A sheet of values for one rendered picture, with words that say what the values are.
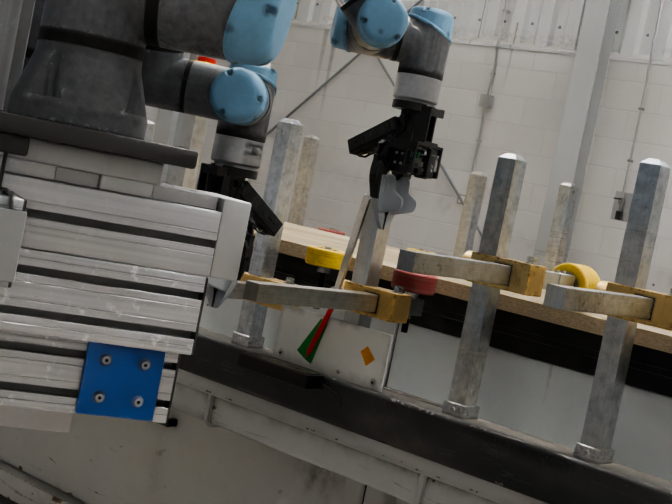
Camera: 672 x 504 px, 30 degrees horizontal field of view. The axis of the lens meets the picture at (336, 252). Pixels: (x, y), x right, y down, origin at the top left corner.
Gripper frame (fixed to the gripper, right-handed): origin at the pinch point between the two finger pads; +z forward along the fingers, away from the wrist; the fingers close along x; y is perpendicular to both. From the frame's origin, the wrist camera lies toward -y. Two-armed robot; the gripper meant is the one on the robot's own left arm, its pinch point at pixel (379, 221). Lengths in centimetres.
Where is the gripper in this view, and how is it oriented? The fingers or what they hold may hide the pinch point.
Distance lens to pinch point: 207.3
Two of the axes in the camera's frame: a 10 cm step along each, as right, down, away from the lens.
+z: -2.0, 9.8, 0.5
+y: 7.3, 1.9, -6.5
